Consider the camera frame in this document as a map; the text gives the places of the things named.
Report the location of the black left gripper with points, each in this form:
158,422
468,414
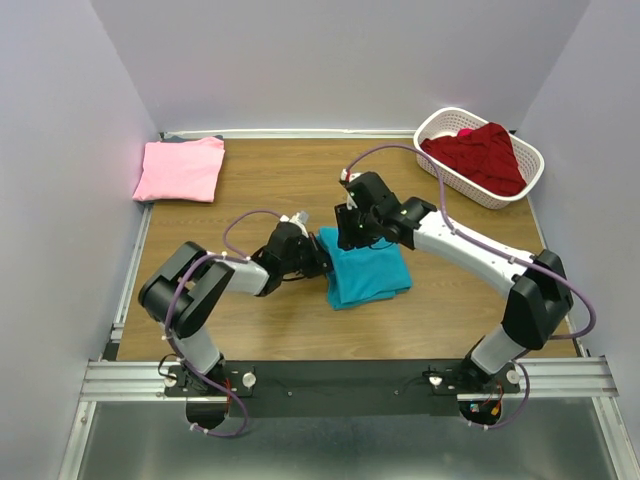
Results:
321,259

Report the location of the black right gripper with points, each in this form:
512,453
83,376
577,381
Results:
346,237

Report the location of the teal t-shirt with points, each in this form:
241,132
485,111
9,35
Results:
363,275

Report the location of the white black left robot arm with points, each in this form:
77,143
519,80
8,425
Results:
183,292

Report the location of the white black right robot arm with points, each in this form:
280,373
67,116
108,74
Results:
537,300

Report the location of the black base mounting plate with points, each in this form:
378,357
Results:
329,388

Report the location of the magenta garment in basket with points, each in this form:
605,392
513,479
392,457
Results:
465,133

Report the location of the dark red t-shirt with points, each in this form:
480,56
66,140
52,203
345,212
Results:
486,157

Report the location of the folded pink t-shirt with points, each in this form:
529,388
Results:
180,171

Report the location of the dark folded t-shirt underneath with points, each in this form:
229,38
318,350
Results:
181,139

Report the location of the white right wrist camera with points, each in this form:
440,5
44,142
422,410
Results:
346,177

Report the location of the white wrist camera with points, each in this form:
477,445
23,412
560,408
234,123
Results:
346,177
299,218

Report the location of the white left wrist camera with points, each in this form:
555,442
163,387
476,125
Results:
299,218

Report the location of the aluminium table frame rail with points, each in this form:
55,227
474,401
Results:
114,381

